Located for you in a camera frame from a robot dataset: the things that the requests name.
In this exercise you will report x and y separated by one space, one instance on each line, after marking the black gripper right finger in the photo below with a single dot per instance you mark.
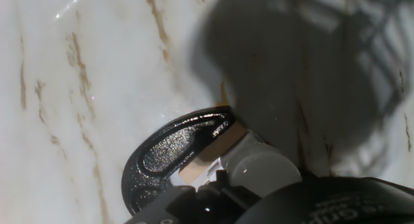
309 174

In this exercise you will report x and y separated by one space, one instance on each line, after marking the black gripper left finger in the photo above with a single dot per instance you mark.
194 206

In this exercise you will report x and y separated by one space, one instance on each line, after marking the black metal C-clamp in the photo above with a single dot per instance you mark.
161 152

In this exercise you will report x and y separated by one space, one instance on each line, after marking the marble pattern sheet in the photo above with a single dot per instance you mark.
81 88

